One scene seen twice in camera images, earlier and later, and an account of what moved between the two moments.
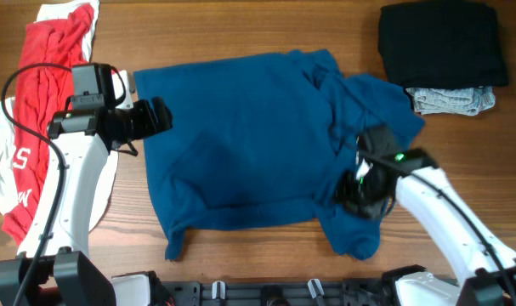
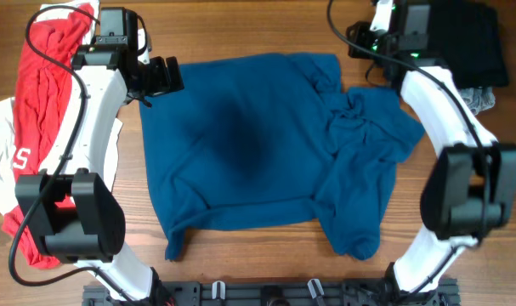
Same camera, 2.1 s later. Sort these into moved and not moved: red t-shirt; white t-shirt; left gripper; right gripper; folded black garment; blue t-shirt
Moved: left gripper; right gripper
Not moved: red t-shirt; blue t-shirt; folded black garment; white t-shirt
